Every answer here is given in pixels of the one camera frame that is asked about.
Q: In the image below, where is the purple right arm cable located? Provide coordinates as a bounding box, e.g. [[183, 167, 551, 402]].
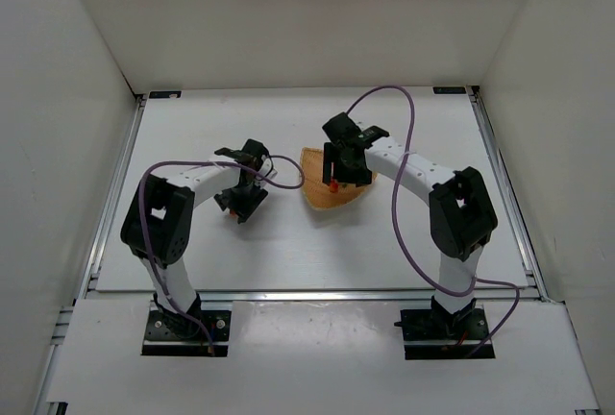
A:
[[343, 85, 522, 362]]

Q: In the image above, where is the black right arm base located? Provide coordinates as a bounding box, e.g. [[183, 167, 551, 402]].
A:
[[394, 298, 496, 361]]

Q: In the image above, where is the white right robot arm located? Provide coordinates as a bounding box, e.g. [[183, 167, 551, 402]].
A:
[[322, 112, 498, 315]]

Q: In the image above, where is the aluminium table frame rail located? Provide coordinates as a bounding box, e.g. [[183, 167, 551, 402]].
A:
[[46, 87, 599, 414]]

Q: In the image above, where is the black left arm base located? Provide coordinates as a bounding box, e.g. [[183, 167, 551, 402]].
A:
[[141, 295, 232, 358]]

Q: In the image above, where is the woven wicker fruit bowl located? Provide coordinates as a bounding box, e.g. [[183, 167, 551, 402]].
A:
[[300, 147, 377, 211]]

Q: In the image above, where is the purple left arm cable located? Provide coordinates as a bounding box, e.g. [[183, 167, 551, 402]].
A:
[[138, 154, 307, 356]]

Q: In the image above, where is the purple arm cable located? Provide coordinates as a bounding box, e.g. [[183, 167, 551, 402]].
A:
[[138, 154, 307, 356], [343, 85, 522, 362]]

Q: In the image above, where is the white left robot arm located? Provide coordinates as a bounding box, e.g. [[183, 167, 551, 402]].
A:
[[120, 139, 307, 317]]

